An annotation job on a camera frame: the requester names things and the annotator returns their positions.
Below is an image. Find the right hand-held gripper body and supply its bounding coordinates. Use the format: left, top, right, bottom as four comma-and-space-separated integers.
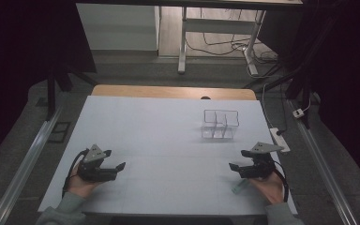
239, 142, 285, 180

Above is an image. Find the white-legged desk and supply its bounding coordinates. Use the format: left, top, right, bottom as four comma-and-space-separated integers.
76, 0, 304, 76

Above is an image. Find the black rectangular floor frame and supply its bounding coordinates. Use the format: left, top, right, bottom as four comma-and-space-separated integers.
47, 121, 72, 144

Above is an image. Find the white cabinet panel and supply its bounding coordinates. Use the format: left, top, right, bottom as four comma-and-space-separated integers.
76, 3, 161, 52

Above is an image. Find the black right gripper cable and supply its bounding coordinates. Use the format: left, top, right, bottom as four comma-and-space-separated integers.
273, 160, 291, 203

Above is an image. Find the clear plastic compartment box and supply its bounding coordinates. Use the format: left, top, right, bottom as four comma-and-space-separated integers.
201, 109, 241, 141

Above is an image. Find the aluminium rail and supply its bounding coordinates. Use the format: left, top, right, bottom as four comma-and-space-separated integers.
0, 104, 65, 225
286, 98, 359, 225

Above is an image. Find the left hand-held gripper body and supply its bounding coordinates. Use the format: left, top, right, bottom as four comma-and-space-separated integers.
76, 143, 118, 184

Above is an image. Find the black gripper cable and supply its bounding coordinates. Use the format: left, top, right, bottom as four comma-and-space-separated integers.
61, 148, 90, 199
273, 160, 291, 203

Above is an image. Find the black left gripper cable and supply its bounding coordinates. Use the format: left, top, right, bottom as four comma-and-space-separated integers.
61, 148, 90, 199

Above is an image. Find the white metal frame stand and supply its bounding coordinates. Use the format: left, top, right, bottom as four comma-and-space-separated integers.
186, 8, 279, 80

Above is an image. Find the white table cover sheet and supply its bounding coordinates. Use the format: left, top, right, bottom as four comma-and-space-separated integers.
37, 95, 298, 217

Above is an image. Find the person's left hand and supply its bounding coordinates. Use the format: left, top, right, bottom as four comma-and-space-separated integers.
67, 172, 103, 200

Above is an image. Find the person's right hand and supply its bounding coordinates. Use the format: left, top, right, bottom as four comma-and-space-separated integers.
248, 170, 286, 206

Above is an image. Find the white power strip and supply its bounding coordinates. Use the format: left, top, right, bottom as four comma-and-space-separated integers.
269, 127, 292, 154

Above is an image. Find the wooden table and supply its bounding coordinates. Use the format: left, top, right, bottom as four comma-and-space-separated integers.
90, 83, 258, 101

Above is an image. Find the black stand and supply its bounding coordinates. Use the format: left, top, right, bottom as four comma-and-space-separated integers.
44, 60, 99, 122
243, 59, 314, 129

